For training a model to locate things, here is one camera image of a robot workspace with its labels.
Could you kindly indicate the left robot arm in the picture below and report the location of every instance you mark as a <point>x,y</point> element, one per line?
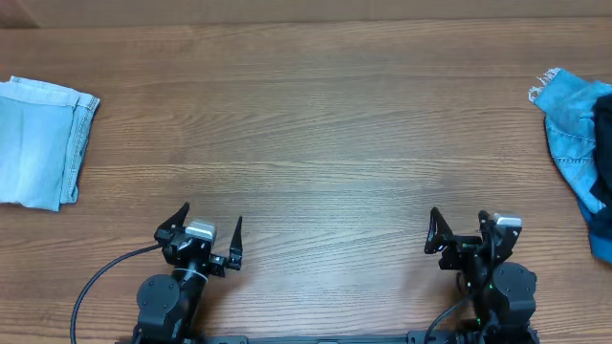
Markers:
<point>168,303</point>

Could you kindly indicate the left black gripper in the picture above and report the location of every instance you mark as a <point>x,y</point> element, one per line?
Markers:
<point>192,251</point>

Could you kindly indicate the dark garment on denim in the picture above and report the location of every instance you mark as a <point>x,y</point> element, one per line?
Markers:
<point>602,156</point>

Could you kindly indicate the folded light blue jeans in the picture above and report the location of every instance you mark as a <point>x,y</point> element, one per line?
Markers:
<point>45,129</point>

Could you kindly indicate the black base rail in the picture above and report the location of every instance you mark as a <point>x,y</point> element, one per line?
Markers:
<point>411,337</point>

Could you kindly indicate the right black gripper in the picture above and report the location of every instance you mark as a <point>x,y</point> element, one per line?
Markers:
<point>463,245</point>

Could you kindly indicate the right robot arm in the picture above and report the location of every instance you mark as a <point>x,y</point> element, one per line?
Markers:
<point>502,292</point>

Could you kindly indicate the crumpled blue denim garment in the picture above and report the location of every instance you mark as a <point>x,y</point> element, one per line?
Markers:
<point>567,103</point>

